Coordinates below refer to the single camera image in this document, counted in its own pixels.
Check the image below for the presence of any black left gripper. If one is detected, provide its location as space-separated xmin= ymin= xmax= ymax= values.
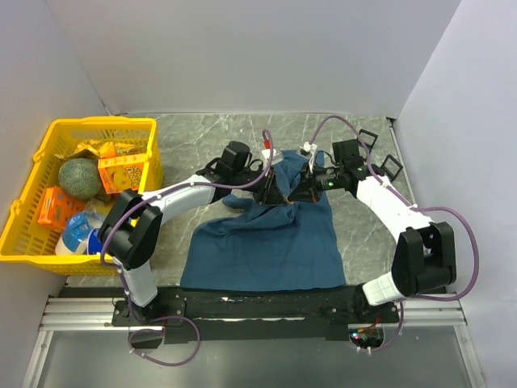
xmin=232 ymin=163 xmax=287 ymax=206

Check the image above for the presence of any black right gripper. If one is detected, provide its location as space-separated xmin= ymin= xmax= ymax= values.
xmin=288 ymin=160 xmax=344 ymax=204

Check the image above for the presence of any blue t-shirt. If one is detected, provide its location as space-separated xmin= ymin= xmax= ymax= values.
xmin=179 ymin=149 xmax=347 ymax=291

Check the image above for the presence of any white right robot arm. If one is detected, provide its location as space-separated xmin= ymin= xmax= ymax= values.
xmin=288 ymin=140 xmax=456 ymax=323

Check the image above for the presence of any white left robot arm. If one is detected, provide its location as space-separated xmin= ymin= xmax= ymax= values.
xmin=98 ymin=141 xmax=287 ymax=325

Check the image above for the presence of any orange cracker box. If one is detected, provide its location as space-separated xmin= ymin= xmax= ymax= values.
xmin=98 ymin=154 xmax=147 ymax=195

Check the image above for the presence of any yellow snack bag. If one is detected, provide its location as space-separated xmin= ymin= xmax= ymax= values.
xmin=54 ymin=140 xmax=145 ymax=161

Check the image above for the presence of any green melon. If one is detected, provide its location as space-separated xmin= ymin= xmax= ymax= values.
xmin=58 ymin=158 xmax=103 ymax=200

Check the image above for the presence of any white blue bottle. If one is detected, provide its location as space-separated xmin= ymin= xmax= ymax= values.
xmin=55 ymin=211 xmax=105 ymax=256

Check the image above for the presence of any orange snack box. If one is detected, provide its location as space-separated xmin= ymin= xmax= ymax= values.
xmin=37 ymin=186 xmax=86 ymax=232

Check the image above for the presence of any yellow plastic basket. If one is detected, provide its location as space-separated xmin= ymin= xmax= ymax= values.
xmin=1 ymin=116 xmax=163 ymax=276

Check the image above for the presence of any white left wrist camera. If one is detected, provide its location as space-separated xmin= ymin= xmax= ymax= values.
xmin=261 ymin=148 xmax=284 ymax=166

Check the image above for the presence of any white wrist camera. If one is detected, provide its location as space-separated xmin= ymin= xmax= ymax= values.
xmin=261 ymin=148 xmax=284 ymax=166
xmin=297 ymin=141 xmax=317 ymax=159

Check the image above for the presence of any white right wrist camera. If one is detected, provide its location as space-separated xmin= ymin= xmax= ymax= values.
xmin=297 ymin=141 xmax=317 ymax=159

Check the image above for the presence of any black frame near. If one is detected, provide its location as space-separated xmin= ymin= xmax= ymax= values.
xmin=374 ymin=154 xmax=404 ymax=182

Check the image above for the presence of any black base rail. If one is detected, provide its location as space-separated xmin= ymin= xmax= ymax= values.
xmin=111 ymin=286 xmax=399 ymax=344

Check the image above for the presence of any aluminium frame rail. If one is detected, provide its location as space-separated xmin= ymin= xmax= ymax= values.
xmin=22 ymin=297 xmax=486 ymax=387

